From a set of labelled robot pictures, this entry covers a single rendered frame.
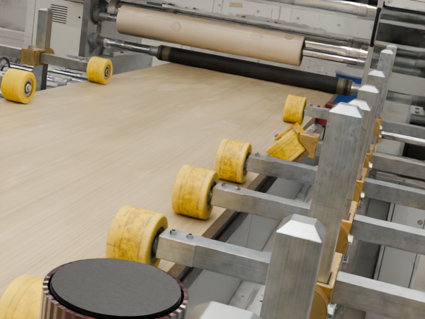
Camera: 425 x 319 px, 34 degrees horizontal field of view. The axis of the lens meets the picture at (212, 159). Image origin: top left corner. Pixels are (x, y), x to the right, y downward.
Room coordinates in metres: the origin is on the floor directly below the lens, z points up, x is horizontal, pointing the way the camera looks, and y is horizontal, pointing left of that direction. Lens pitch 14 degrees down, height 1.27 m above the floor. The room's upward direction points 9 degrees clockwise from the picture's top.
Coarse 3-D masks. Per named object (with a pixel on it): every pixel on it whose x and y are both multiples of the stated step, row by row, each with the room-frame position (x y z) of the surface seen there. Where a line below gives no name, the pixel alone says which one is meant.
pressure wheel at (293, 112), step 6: (288, 96) 2.04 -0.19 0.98; (294, 96) 2.04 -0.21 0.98; (288, 102) 2.02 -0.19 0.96; (294, 102) 2.02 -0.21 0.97; (300, 102) 2.01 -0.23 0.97; (306, 102) 2.06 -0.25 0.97; (288, 108) 2.01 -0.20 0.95; (294, 108) 2.01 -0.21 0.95; (300, 108) 2.00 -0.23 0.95; (288, 114) 2.01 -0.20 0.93; (294, 114) 2.01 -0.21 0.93; (300, 114) 2.00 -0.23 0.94; (288, 120) 2.03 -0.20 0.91; (294, 120) 2.02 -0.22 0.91; (300, 120) 2.01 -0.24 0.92
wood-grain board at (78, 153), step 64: (0, 128) 1.43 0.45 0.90; (64, 128) 1.52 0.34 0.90; (128, 128) 1.62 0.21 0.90; (192, 128) 1.74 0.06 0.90; (256, 128) 1.87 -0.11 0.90; (0, 192) 1.04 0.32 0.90; (64, 192) 1.09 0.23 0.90; (128, 192) 1.14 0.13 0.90; (0, 256) 0.81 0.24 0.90; (64, 256) 0.84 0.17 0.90
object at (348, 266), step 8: (368, 176) 2.35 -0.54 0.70; (368, 200) 2.05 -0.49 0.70; (360, 208) 1.93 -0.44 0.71; (352, 240) 1.66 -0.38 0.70; (352, 248) 1.60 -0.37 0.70; (352, 256) 1.54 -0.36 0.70; (344, 264) 1.44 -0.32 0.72; (352, 264) 1.49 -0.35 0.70; (352, 272) 1.45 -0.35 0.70; (336, 304) 1.26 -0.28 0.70; (336, 312) 1.23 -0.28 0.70; (344, 312) 1.32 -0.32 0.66
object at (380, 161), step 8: (320, 144) 1.51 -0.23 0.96; (320, 152) 1.51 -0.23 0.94; (376, 160) 1.48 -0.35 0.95; (384, 160) 1.48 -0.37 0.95; (392, 160) 1.48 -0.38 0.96; (400, 160) 1.47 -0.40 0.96; (408, 160) 1.48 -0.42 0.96; (376, 168) 1.48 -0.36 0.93; (384, 168) 1.48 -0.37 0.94; (392, 168) 1.47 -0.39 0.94; (400, 168) 1.47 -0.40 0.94; (408, 168) 1.47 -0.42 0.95; (416, 168) 1.46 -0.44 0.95; (424, 168) 1.46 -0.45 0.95; (416, 176) 1.46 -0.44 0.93; (424, 176) 1.46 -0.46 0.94
